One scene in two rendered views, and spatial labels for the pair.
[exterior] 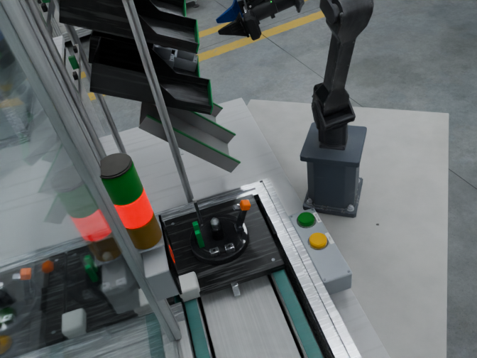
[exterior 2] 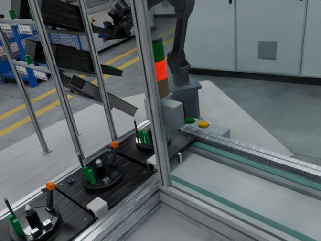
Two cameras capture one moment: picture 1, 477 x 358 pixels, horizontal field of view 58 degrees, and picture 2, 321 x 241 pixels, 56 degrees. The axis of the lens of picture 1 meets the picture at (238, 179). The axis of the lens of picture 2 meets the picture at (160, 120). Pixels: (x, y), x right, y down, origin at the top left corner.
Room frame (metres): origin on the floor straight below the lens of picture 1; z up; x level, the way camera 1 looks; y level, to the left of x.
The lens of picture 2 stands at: (-0.16, 0.62, 1.59)
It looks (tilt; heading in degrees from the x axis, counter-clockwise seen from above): 28 degrees down; 324
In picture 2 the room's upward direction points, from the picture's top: 8 degrees counter-clockwise
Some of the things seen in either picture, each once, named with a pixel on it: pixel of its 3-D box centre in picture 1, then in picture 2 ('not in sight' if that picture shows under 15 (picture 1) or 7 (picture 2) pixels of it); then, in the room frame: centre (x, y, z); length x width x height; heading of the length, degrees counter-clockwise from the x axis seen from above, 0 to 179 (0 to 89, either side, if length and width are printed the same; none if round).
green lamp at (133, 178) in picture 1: (121, 180); not in sight; (0.46, 0.16, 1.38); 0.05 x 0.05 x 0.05
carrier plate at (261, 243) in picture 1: (220, 243); (154, 144); (0.66, 0.07, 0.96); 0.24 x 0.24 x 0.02; 8
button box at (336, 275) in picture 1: (318, 249); not in sight; (0.61, -0.15, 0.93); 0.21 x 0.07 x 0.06; 8
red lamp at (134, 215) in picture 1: (131, 204); not in sight; (0.46, 0.16, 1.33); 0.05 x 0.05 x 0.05
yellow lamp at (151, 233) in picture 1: (142, 226); not in sight; (0.46, 0.16, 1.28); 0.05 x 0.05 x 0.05
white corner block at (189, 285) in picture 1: (188, 286); (155, 163); (0.55, 0.15, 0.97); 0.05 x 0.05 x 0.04; 8
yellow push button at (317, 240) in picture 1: (318, 241); not in sight; (0.61, -0.15, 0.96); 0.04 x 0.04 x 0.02
